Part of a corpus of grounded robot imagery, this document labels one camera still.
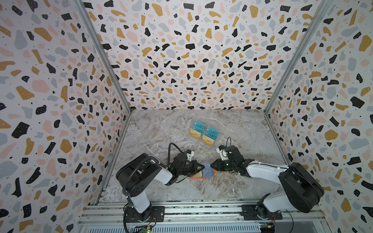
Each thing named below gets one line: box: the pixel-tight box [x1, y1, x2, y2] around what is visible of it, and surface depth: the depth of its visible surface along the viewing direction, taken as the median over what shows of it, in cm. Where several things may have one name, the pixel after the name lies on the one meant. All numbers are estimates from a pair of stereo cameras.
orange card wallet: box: [190, 168, 218, 180], surface depth 87 cm
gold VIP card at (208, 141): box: [201, 134, 215, 147], surface depth 100 cm
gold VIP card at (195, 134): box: [189, 128, 202, 140], surface depth 103 cm
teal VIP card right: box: [204, 126, 220, 140], surface depth 99 cm
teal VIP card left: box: [192, 119, 207, 134], surface depth 102 cm
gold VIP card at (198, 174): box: [193, 170, 203, 178], surface depth 86 cm
